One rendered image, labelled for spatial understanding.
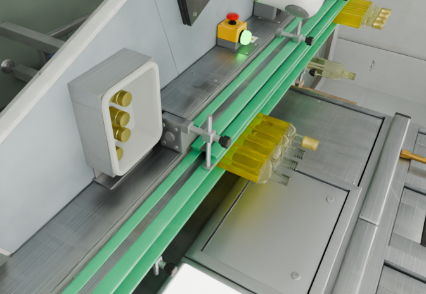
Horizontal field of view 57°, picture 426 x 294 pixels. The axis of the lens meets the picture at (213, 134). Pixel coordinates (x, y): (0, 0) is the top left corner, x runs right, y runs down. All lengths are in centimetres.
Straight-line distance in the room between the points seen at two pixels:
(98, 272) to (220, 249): 34
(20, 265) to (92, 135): 28
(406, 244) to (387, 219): 8
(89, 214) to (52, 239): 9
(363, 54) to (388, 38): 48
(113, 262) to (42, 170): 23
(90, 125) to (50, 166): 12
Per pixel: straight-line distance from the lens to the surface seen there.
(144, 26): 96
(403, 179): 141
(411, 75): 743
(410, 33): 715
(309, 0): 95
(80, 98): 81
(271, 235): 111
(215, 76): 115
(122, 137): 90
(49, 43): 139
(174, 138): 100
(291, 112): 157
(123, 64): 85
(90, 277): 86
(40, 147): 83
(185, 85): 110
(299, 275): 105
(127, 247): 88
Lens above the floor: 130
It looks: 21 degrees down
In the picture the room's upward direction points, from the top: 111 degrees clockwise
